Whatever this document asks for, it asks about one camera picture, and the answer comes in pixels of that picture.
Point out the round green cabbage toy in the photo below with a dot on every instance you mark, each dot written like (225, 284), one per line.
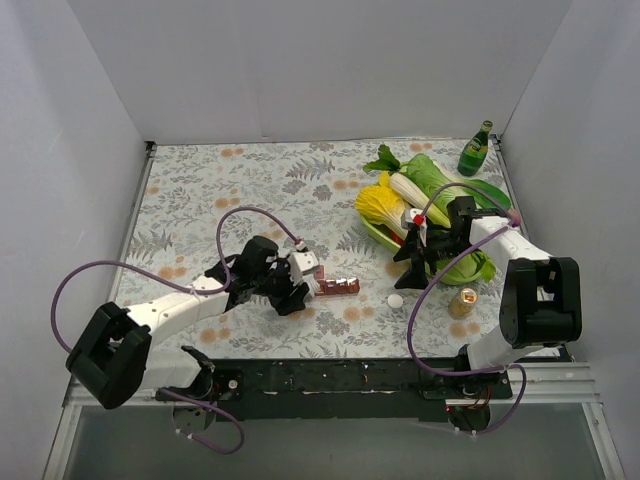
(474, 266)

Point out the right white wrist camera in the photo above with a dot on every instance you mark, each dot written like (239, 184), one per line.
(413, 219)

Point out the white bottle cap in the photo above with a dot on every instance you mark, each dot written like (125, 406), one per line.
(395, 301)

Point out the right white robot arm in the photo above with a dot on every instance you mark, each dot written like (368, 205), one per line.
(541, 300)

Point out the red weekly pill organizer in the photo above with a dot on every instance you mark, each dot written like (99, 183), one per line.
(322, 286)

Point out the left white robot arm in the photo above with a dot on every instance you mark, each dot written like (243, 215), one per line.
(115, 356)

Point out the green glass bottle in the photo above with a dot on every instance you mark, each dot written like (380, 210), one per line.
(474, 153)

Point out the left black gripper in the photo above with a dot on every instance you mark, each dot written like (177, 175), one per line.
(293, 288)

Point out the green bok choy toy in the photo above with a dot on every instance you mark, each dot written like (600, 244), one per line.
(429, 176)

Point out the yellow napa cabbage toy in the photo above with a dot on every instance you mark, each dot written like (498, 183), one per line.
(379, 204)

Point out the pink radish toy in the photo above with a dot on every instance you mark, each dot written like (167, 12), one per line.
(515, 217)

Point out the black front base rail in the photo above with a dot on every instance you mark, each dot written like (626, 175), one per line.
(335, 388)

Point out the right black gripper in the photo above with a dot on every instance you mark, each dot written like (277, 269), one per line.
(426, 251)

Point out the green oval vegetable tray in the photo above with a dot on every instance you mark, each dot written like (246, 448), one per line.
(384, 236)

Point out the floral patterned table mat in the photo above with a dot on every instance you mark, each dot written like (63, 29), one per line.
(203, 201)

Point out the small orange-lid jar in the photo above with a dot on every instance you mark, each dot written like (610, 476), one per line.
(463, 303)

